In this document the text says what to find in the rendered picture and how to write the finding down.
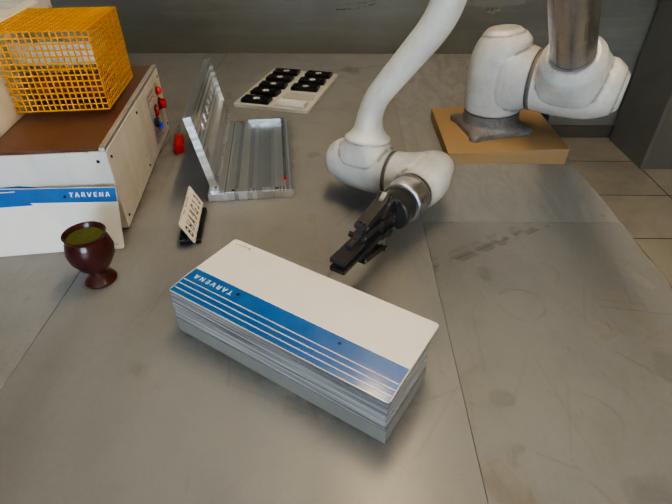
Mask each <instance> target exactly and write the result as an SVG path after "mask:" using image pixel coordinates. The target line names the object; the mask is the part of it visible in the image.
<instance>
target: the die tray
mask: <svg viewBox="0 0 672 504"><path fill-rule="evenodd" d="M274 70H275V69H273V70H272V71H271V72H269V73H268V74H267V75H266V76H265V77H267V76H268V75H269V74H273V71H274ZM305 73H306V71H300V73H299V75H298V76H294V80H293V81H291V82H290V83H288V86H287V87H286V88H285V89H284V90H283V89H281V93H280V94H279V95H278V96H276V97H273V100H272V101H271V102H270V103H269V104H268V105H263V104H253V103H243V102H241V98H242V97H243V96H245V95H246V94H250V95H254V94H251V93H250V91H251V90H252V89H253V88H255V87H256V86H257V87H259V84H260V83H261V81H262V80H265V81H266V78H265V77H264V78H262V79H261V80H260V81H259V82H258V83H256V84H255V85H254V86H253V87H252V88H251V89H249V90H248V91H247V92H246V93H245V94H243V95H242V96H241V97H240V98H239V99H237V100H236V101H235V102H234V106H235V107H243V108H253V109H263V110H272V111H282V112H292V113H302V114H308V113H310V111H311V110H312V109H313V108H314V106H315V105H316V104H317V103H318V101H319V100H320V99H321V98H322V97H323V95H324V94H325V93H326V92H327V90H328V89H329V88H330V87H331V85H332V84H333V83H334V82H335V80H336V79H337V78H338V74H332V76H331V77H330V78H329V79H326V83H325V84H324V85H320V89H319V90H318V91H317V92H306V91H293V90H291V86H292V85H293V84H294V83H298V80H299V79H300V78H301V77H305ZM280 98H286V99H294V100H301V101H307V105H306V106H305V107H304V108H302V107H295V106H287V105H279V104H277V101H278V100H279V99H280Z"/></svg>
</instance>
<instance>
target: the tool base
mask: <svg viewBox="0 0 672 504"><path fill-rule="evenodd" d="M283 124H284V140H285V157H286V174H287V180H284V175H283V155H282V134H281V122H267V123H249V122H248V121H242V123H240V122H237V121H234V122H229V118H228V127H227V129H228V135H227V140H226V141H225V143H224V144H223V147H224V151H223V157H222V159H223V166H222V172H221V173H220V175H219V176H217V180H218V186H215V187H210V185H209V190H208V200H209V202H213V201H231V200H248V199H266V198H284V197H295V190H294V178H293V166H292V153H291V141H290V129H289V119H283ZM275 187H279V188H278V189H275ZM232 189H234V190H235V191H231V190H232Z"/></svg>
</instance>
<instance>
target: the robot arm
mask: <svg viewBox="0 0 672 504"><path fill-rule="evenodd" d="M466 2H467V0H430V1H429V4H428V6H427V8H426V10H425V12H424V14H423V16H422V17H421V19H420V21H419V22H418V24H417V25H416V26H415V28H414V29H413V30H412V32H411V33H410V34H409V35H408V37H407V38H406V39H405V41H404V42H403V43H402V45H401V46H400V47H399V48H398V50H397V51H396V52H395V54H394V55H393V56H392V57H391V59H390V60H389V61H388V63H387V64H386V65H385V66H384V68H383V69H382V70H381V72H380V73H379V74H378V75H377V77H376V78H375V79H374V81H373V82H372V83H371V85H370V86H369V88H368V89H367V91H366V93H365V95H364V97H363V99H362V101H361V103H360V106H359V109H358V113H357V116H356V121H355V124H354V126H353V128H352V129H351V130H350V131H349V132H348V133H346V134H345V138H339V139H337V140H336V141H334V142H333V143H332V144H331V145H330V146H329V148H328V149H327V152H326V156H325V163H326V166H327V169H328V171H329V173H330V174H331V175H332V176H333V177H335V178H336V179H337V180H339V181H341V182H342V183H344V184H347V185H349V186H351V187H354V188H357V189H360V190H363V191H367V192H371V193H378V194H377V195H376V197H375V199H374V200H373V202H372V203H371V204H370V205H369V206H368V208H367V209H366V210H365V211H364V213H363V214H362V215H361V216H360V217H359V219H358V220H357V221H356V222H355V224H354V228H356V230H355V231H354V232H352V231H349V233H348V236H349V237H351V238H350V239H349V240H348V241H347V242H346V243H345V244H344V245H343V246H342V247H341V248H340V249H339V250H337V251H336V252H335V253H334V254H333V255H332V256H331V257H330V262H332V264H331V265H330V270H331V271H334V272H336V273H339V274H341V275H345V274H346V273H347V272H348V271H349V270H350V269H351V268H352V267H353V266H354V265H355V264H356V263H357V262H359V263H362V264H366V263H367V262H369V261H370V260H371V259H372V258H374V257H375V256H376V255H378V254H379V253H380V252H382V251H386V249H387V245H386V243H385V240H386V238H388V237H389V236H390V235H391V233H392V232H393V231H394V230H398V229H401V228H403V227H405V226H406V225H407V224H408V223H409V222H413V221H415V220H416V219H417V218H418V217H419V216H420V215H421V214H422V213H423V212H424V211H425V210H426V209H427V208H428V207H431V206H433V205H434V204H435V203H436V202H438V201H439V200H440V199H441V198H442V197H443V195H444V194H445V193H446V191H447V190H448V188H449V186H450V185H451V183H452V180H453V172H454V163H453V160H452V159H451V157H450V156H449V155H448V154H446V153H445V152H442V151H437V150H430V151H424V152H401V151H396V150H393V146H392V145H391V142H390V136H389V135H387V133H386V132H385V131H384V128H383V115H384V112H385V109H386V107H387V105H388V104H389V102H390V101H391V100H392V98H393V97H394V96H395V95H396V94H397V93H398V92H399V91H400V90H401V88H402V87H403V86H404V85H405V84H406V83H407V82H408V81H409V80H410V79H411V78H412V76H413V75H414V74H415V73H416V72H417V71H418V70H419V69H420V68H421V67H422V66H423V64H424V63H425V62H426V61H427V60H428V59H429V58H430V57H431V56H432V55H433V54H434V52H435V51H436V50H437V49H438V48H439V47H440V46H441V44H442V43H443V42H444V41H445V40H446V38H447V37H448V36H449V34H450V33H451V31H452V30H453V28H454V27H455V25H456V23H457V21H458V20H459V18H460V16H461V14H462V12H463V9H464V7H465V4H466ZM547 9H548V33H549V44H548V45H547V46H546V47H545V49H543V48H541V47H539V46H537V45H534V44H533V36H532V35H531V34H530V32H529V31H528V30H527V29H525V28H523V27H522V26H520V25H517V24H502V25H496V26H492V27H489V28H488V29H487V30H486V31H485V32H484V33H483V35H482V36H481V38H480V39H479V40H478V42H477V43H476V45H475V48H474V50H473V52H472V55H471V58H470V62H469V66H468V72H467V79H466V87H465V107H464V112H462V113H453V114H451V116H450V120H451V121H453V122H455V123H456V124H457V125H458V126H459V127H460V128H461V130H462V131H463V132H464V133H465V134H466V135H467V136H468V138H469V141H470V142H473V143H477V142H481V141H485V140H492V139H500V138H508V137H515V136H530V135H531V132H532V129H531V128H530V127H528V126H526V125H524V124H523V123H522V122H521V121H520V120H519V113H520V110H523V109H528V110H532V111H536V112H539V113H543V114H548V115H553V116H558V117H565V118H573V119H594V118H599V117H603V116H607V115H609V114H610V113H612V112H614V111H616V110H617V109H618V107H619V105H620V102H621V100H622V97H623V95H624V93H625V90H626V88H627V85H628V83H629V80H630V78H631V73H630V71H629V68H628V66H627V65H626V64H625V63H624V61H623V60H621V59H620V58H619V57H615V56H613V54H612V53H611V51H610V49H609V47H608V44H607V43H606V41H605V40H604V39H603V38H602V37H600V36H599V29H600V19H601V9H602V0H547ZM362 222H364V224H363V223H362Z"/></svg>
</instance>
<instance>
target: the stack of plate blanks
mask: <svg viewBox="0 0 672 504"><path fill-rule="evenodd" d="M170 294H171V297H172V301H173V303H172V304H173V307H174V309H175V310H176V318H177V322H178V325H179V329H180V330H182V331H184V332H186V333H188V334H189V335H191V336H193V337H195V338H196V339H198V340H200V341H202V342H204V343H205V344H207V345H209V346H211V347H213V348H214V349H216V350H218V351H220V352H221V353H223V354H225V355H227V356H229V357H230V358H232V359H234V360H236V361H237V362H239V363H241V364H243V365H245V366H246V367H248V368H250V369H252V370H254V371H255V372H257V373H259V374H261V375H262V376H264V377H266V378H268V379H270V380H271V381H273V382H275V383H277V384H278V385H280V386H282V387H284V388H286V389H287V390H289V391H291V392H293V393H294V394H296V395H298V396H300V397H302V398H303V399H305V400H307V401H309V402H311V403H312V404H314V405H316V406H318V407H319V408H321V409H323V410H325V411H327V412H328V413H330V414H332V415H334V416H335V417H337V418H339V419H341V420H343V421H344V422H346V423H348V424H350V425H351V426H353V427H355V428H357V429H359V430H360V431H362V432H364V433H366V434H368V435H369V436H371V437H373V438H375V439H376V440H378V441H380V442H382V443H384V444H385V443H386V441H387V440H388V438H389V436H390V435H391V433H392V431H393V430H394V428H395V427H396V425H397V423H398V422H399V420H400V418H401V417H402V415H403V413H404V412H405V410H406V408H407V407H408V405H409V403H410V402H411V400H412V399H413V397H414V395H415V394H416V392H417V390H418V389H419V387H420V385H421V384H422V382H423V380H424V377H425V371H426V367H425V363H426V361H427V359H426V355H427V353H428V349H429V345H427V346H426V348H425V350H424V351H423V353H422V354H421V356H420V357H419V359H418V360H417V362H416V364H415V365H414V367H413V368H412V370H411V371H410V373H409V374H408V376H407V377H406V379H405V381H404V382H403V384H402V385H401V387H400V388H399V390H398V391H397V393H396V395H395V396H393V397H389V396H387V395H385V394H383V393H381V392H379V391H377V390H375V389H373V388H372V387H370V386H368V385H366V384H364V383H362V382H360V381H358V380H356V379H354V378H352V377H350V376H348V375H346V374H344V373H342V372H340V371H338V370H336V369H334V368H332V367H330V366H328V365H327V364H325V363H323V362H321V361H319V360H317V359H315V358H313V357H311V356H309V355H307V354H305V353H303V352H301V351H299V350H297V349H295V348H293V347H291V346H289V345H287V344H285V343H284V342H282V341H280V340H278V339H276V338H274V337H272V336H270V335H268V334H266V333H264V332H262V331H260V330H258V329H256V328H254V327H252V326H250V325H248V324H246V323H244V322H242V321H241V320H239V319H237V318H235V317H233V316H231V315H229V314H227V313H225V312H223V311H221V310H219V309H217V308H215V307H213V306H211V305H209V304H207V303H205V302H203V301H201V300H199V299H198V298H196V297H194V296H192V295H190V294H188V293H186V292H184V291H182V290H180V289H178V288H176V287H175V285H174V286H172V287H171V288H170Z"/></svg>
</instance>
